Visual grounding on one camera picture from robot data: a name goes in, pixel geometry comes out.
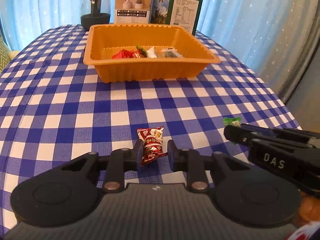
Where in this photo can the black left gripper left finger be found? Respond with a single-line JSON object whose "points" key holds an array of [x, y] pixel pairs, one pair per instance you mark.
{"points": [[119, 162]]}

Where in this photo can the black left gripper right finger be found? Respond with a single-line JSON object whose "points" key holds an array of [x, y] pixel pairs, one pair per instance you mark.
{"points": [[190, 162]]}

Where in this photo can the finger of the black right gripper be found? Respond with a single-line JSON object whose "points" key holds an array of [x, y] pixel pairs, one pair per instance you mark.
{"points": [[244, 137], [283, 133]]}

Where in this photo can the green twisted wrapper candy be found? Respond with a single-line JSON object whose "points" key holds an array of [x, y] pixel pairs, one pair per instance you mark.
{"points": [[232, 121]]}

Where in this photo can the red white patterned candy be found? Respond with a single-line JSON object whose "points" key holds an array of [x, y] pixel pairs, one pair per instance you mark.
{"points": [[152, 144]]}

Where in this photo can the red candy wrapper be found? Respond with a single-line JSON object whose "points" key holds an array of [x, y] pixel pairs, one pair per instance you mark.
{"points": [[123, 54]]}

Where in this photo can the blue white checkered tablecloth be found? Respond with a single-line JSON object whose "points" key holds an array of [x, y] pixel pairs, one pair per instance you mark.
{"points": [[55, 108]]}

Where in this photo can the grey curtain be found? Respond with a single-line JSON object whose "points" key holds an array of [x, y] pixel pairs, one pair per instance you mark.
{"points": [[297, 32]]}

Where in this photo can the clear sesame bar packet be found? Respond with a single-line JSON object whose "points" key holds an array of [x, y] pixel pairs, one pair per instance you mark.
{"points": [[170, 53]]}

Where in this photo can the orange plastic tray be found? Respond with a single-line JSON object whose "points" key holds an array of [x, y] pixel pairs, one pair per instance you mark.
{"points": [[107, 39]]}

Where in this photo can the red gold candy packet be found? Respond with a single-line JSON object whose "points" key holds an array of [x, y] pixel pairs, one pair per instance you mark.
{"points": [[140, 52]]}

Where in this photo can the blue star curtain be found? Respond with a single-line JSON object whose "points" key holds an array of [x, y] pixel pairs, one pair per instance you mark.
{"points": [[243, 27]]}

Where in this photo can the green milk carton box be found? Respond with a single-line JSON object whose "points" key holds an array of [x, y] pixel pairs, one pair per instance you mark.
{"points": [[183, 13]]}

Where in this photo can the dark glass humidifier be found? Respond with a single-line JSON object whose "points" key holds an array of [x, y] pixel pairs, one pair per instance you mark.
{"points": [[95, 12]]}

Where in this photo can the white humidifier product box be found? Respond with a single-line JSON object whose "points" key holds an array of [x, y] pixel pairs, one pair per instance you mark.
{"points": [[132, 11]]}

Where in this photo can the green chevron cushion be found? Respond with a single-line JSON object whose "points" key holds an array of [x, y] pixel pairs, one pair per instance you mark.
{"points": [[4, 57]]}

